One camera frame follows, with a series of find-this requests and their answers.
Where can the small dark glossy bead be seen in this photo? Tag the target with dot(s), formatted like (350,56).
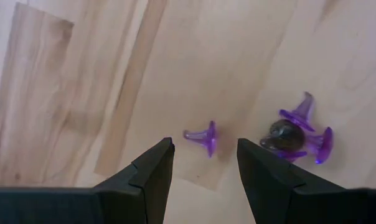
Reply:
(284,137)

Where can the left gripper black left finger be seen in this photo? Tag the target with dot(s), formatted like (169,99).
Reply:
(82,205)

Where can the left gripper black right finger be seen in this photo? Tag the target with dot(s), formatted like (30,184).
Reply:
(300,202)

